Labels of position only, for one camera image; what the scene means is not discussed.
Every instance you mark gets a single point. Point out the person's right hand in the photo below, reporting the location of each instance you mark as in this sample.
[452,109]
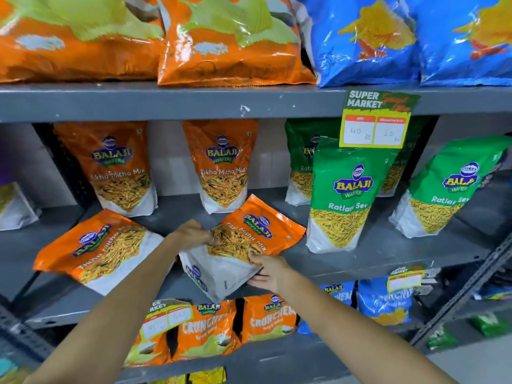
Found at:
[276,271]

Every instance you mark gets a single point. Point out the person's left hand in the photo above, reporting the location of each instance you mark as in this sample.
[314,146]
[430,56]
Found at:
[188,235]

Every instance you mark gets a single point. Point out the person's left fingers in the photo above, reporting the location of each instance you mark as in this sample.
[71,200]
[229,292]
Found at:
[207,237]

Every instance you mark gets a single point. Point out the person's right thumb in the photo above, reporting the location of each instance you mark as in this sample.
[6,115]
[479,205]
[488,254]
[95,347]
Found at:
[256,258]

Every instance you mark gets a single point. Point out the orange snack mix pouch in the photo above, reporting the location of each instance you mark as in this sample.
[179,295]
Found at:
[222,163]
[256,231]
[100,247]
[116,167]

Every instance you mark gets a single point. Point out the person's left forearm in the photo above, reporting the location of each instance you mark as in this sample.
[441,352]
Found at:
[108,315]

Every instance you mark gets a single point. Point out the person's right forearm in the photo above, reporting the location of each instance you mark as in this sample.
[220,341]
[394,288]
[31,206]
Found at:
[352,335]

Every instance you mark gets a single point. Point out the small orange chips packet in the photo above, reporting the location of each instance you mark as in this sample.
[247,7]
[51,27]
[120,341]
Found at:
[150,349]
[268,319]
[206,331]

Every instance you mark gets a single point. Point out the green and yellow price tag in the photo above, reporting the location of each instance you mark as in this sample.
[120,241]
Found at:
[406,280]
[166,317]
[378,119]

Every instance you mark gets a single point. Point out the small blue chips packet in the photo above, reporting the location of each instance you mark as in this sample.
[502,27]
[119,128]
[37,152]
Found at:
[382,307]
[340,293]

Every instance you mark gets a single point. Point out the green sev snack pouch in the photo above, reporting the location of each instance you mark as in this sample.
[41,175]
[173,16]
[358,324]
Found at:
[344,203]
[300,163]
[448,187]

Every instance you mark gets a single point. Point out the yellow snack packet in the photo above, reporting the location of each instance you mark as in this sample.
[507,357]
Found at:
[208,375]

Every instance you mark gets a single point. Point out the grey metal shelf rack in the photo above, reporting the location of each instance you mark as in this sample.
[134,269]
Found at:
[160,101]

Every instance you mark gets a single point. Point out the large orange chips bag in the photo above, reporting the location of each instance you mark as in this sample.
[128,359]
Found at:
[72,39]
[228,39]

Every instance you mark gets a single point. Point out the small green snack packet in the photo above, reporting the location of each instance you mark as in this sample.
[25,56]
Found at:
[442,339]
[490,324]

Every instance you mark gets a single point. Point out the large blue chips bag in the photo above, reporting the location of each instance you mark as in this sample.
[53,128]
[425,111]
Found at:
[468,39]
[360,39]

